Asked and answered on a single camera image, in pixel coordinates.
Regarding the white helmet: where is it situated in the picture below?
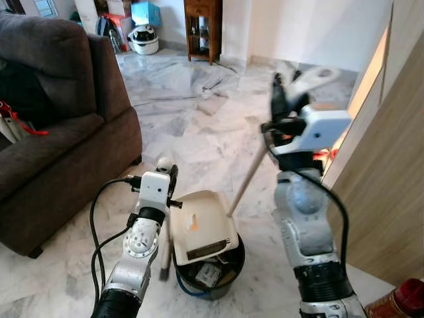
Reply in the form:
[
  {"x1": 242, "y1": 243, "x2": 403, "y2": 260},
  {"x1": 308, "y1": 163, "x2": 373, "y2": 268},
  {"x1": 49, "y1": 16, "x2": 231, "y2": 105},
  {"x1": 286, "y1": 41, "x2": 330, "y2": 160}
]
[{"x1": 128, "y1": 23, "x2": 160, "y2": 56}]

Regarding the small white discarded box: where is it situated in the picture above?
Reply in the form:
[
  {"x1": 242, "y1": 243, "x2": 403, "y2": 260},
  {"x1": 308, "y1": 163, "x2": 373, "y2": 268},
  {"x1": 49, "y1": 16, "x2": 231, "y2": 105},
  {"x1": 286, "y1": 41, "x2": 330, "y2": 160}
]
[{"x1": 195, "y1": 262, "x2": 223, "y2": 289}]

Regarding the red lidded jar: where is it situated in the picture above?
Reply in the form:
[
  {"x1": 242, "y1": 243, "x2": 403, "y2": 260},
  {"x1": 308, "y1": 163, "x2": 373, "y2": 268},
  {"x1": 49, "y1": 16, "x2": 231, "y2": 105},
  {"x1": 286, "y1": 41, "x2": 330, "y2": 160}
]
[{"x1": 364, "y1": 278, "x2": 424, "y2": 318}]

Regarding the light wood partition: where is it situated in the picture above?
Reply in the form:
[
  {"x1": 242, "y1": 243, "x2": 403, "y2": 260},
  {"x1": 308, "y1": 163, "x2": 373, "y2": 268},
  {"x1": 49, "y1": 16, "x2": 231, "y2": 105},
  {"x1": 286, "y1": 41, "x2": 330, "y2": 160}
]
[{"x1": 321, "y1": 0, "x2": 424, "y2": 287}]

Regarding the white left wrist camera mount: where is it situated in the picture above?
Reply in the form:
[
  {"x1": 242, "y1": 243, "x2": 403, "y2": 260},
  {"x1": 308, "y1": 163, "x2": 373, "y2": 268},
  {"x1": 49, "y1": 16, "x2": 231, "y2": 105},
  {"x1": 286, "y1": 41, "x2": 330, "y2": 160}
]
[{"x1": 137, "y1": 171, "x2": 172, "y2": 213}]

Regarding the dark brown stick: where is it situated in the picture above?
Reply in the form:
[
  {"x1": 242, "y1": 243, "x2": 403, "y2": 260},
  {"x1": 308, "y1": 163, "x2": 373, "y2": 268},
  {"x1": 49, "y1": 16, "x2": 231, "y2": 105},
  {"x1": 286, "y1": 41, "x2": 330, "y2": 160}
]
[{"x1": 187, "y1": 242, "x2": 225, "y2": 260}]

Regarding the dark brown fabric sofa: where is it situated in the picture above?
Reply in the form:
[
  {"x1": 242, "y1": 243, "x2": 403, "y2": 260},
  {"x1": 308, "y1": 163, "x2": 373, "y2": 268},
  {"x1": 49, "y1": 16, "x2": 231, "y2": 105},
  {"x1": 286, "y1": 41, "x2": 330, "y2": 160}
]
[{"x1": 0, "y1": 12, "x2": 143, "y2": 259}]

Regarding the beige long handled dustpan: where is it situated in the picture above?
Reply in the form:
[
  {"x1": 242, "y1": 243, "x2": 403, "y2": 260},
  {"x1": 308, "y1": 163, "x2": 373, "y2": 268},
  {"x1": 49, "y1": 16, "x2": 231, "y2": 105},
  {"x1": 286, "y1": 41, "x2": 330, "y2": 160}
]
[{"x1": 169, "y1": 66, "x2": 343, "y2": 266}]

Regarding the red strapped bag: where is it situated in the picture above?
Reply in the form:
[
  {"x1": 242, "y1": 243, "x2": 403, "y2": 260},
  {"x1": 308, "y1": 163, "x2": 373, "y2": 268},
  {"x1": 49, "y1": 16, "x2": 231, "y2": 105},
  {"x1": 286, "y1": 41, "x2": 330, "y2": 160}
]
[{"x1": 0, "y1": 99, "x2": 48, "y2": 143}]

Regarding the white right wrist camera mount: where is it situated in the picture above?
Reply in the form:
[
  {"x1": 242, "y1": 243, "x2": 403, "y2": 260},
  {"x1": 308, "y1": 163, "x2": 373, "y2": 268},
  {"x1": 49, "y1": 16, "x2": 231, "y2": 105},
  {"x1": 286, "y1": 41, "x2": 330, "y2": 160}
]
[{"x1": 275, "y1": 106, "x2": 352, "y2": 156}]

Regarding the dark grey backpack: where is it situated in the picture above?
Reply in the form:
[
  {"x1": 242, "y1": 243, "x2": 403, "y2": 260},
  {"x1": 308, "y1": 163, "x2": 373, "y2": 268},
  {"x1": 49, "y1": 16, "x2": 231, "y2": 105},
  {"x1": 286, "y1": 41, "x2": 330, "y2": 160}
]
[{"x1": 96, "y1": 17, "x2": 123, "y2": 54}]

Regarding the thin blue cable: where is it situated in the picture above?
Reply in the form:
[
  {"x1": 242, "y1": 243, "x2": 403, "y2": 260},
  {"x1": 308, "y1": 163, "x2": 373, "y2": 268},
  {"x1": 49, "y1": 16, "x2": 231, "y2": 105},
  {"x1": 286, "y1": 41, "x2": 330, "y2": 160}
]
[{"x1": 176, "y1": 272, "x2": 199, "y2": 295}]

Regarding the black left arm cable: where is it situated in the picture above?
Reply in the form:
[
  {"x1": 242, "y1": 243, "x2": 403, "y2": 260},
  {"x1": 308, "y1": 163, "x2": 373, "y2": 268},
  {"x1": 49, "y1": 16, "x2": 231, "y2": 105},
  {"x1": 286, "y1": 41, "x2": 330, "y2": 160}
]
[{"x1": 89, "y1": 176, "x2": 143, "y2": 302}]

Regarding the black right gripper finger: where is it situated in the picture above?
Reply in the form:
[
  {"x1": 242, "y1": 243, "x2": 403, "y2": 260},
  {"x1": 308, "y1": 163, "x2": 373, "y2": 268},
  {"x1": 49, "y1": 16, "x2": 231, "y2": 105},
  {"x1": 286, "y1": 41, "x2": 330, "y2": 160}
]
[{"x1": 270, "y1": 73, "x2": 290, "y2": 119}]

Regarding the small dark wood cabinet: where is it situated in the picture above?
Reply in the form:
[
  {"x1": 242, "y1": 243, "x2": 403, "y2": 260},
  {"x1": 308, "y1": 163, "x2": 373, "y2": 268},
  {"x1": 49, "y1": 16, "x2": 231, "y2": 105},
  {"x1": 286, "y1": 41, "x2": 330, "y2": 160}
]
[{"x1": 184, "y1": 0, "x2": 223, "y2": 65}]

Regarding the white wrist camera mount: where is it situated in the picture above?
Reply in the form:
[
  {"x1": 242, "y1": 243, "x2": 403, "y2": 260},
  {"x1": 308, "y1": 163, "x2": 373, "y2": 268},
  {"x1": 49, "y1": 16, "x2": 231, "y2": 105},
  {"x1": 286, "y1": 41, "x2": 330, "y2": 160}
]
[
  {"x1": 137, "y1": 171, "x2": 172, "y2": 213},
  {"x1": 275, "y1": 106, "x2": 352, "y2": 156}
]

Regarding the light blue box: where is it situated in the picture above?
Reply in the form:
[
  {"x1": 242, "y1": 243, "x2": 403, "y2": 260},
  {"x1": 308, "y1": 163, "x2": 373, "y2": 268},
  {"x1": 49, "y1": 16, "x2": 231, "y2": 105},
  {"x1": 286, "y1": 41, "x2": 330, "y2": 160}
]
[{"x1": 131, "y1": 0, "x2": 162, "y2": 27}]

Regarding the white carton box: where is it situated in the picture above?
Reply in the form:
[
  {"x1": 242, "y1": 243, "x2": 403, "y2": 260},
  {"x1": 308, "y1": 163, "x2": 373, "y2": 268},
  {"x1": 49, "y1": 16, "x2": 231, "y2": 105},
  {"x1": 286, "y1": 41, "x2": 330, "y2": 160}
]
[{"x1": 74, "y1": 0, "x2": 100, "y2": 34}]

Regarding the black round waste bin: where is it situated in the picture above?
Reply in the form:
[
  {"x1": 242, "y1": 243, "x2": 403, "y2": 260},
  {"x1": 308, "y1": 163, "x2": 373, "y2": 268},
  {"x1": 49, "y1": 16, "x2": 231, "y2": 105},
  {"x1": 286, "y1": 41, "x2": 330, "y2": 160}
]
[{"x1": 174, "y1": 232, "x2": 246, "y2": 301}]

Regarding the wooden handled short broom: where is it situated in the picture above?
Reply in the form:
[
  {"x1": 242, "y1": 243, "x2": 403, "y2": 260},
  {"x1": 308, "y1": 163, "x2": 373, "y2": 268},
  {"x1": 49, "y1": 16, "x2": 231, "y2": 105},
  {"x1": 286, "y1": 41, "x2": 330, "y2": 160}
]
[{"x1": 156, "y1": 157, "x2": 176, "y2": 282}]

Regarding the red plastic dish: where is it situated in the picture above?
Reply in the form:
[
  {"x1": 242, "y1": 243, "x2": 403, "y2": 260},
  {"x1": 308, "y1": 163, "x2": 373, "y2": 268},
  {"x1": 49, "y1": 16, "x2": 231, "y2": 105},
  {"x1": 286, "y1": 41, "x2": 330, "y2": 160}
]
[{"x1": 311, "y1": 149, "x2": 339, "y2": 160}]

